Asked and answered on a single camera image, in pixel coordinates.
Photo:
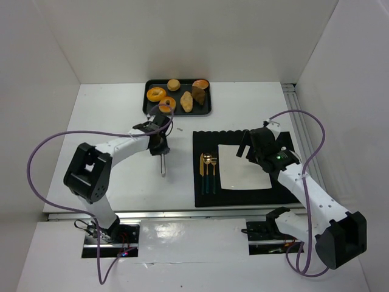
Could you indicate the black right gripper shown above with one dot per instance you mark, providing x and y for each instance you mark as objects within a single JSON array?
[{"x": 247, "y": 146}]

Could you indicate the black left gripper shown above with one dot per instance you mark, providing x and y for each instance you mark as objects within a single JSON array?
[{"x": 158, "y": 148}]

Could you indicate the grey metal tongs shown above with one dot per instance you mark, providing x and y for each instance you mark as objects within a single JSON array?
[{"x": 162, "y": 165}]

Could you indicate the long yellow bread roll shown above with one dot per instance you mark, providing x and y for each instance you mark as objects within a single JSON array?
[{"x": 186, "y": 102}]

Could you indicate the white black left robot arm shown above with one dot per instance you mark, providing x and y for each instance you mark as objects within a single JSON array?
[{"x": 89, "y": 171}]

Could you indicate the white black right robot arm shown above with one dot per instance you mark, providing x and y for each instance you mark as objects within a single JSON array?
[{"x": 336, "y": 234}]

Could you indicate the black rectangular bread tray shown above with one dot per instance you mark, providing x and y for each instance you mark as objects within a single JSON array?
[{"x": 186, "y": 85}]

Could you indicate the orange white-centred donut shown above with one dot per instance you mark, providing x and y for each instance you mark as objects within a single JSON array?
[{"x": 167, "y": 105}]

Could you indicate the white square plate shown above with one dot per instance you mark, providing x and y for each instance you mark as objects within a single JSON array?
[{"x": 238, "y": 173}]

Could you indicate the orange glazed donut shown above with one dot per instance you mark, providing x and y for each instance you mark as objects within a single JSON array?
[{"x": 156, "y": 94}]

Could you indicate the small round tan bun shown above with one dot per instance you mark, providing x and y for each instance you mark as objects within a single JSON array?
[{"x": 173, "y": 85}]

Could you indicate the brown chocolate croissant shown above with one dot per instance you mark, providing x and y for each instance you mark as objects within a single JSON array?
[{"x": 198, "y": 95}]

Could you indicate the black scalloped placemat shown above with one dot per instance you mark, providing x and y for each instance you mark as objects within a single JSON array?
[{"x": 207, "y": 141}]

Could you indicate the orange sesame burger bun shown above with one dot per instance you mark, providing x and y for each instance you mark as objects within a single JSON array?
[{"x": 201, "y": 83}]

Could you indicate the gold fork green handle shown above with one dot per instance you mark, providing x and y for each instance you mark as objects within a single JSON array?
[{"x": 214, "y": 161}]

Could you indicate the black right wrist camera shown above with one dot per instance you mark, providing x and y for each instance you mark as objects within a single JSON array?
[{"x": 282, "y": 159}]

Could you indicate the gold spoon green handle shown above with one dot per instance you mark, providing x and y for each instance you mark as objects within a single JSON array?
[{"x": 207, "y": 161}]

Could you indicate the gold knife green handle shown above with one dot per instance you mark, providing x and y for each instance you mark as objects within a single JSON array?
[{"x": 201, "y": 172}]

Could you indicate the aluminium rail right side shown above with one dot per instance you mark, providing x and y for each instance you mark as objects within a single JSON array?
[{"x": 303, "y": 139}]

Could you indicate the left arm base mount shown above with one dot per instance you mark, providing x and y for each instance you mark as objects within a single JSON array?
[{"x": 123, "y": 244}]

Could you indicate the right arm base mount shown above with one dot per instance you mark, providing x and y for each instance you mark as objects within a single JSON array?
[{"x": 263, "y": 240}]

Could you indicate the aluminium rail front edge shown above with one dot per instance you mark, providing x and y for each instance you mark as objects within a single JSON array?
[{"x": 166, "y": 215}]

